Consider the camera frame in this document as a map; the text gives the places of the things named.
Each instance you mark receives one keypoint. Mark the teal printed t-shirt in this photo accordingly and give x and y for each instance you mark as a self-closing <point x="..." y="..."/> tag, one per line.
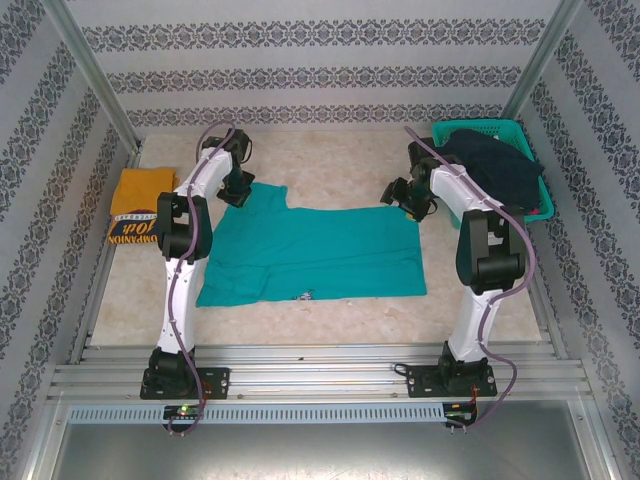
<point x="325" y="250"/>

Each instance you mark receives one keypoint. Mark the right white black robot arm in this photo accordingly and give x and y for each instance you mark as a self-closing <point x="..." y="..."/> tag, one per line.
<point x="470" y="325"/>

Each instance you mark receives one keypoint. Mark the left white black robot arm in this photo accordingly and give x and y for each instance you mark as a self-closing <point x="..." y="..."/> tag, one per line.
<point x="182" y="300"/>

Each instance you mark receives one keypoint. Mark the navy blue t-shirt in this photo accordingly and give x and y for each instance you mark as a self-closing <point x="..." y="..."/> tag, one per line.
<point x="500" y="160"/>

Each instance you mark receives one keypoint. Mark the teal plastic mesh basket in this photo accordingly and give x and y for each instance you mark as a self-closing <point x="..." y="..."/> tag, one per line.
<point x="475" y="125"/>

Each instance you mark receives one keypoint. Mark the yellow printed folded t-shirt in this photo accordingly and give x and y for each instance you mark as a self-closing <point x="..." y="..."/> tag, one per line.
<point x="140" y="200"/>

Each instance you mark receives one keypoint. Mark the pink t-shirt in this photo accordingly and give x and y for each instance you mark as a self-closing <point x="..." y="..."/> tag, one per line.
<point x="533" y="211"/>

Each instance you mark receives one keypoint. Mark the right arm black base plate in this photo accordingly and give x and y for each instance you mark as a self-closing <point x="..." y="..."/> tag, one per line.
<point x="420" y="382"/>

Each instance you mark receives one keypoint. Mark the aluminium frame post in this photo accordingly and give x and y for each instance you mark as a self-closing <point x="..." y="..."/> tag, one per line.
<point x="90" y="70"/>
<point x="542" y="60"/>

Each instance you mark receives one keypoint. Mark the aluminium mounting rail beam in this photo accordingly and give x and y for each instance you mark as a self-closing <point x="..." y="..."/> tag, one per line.
<point x="320" y="372"/>

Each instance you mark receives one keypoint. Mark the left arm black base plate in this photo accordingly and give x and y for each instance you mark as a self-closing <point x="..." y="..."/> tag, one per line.
<point x="215" y="382"/>

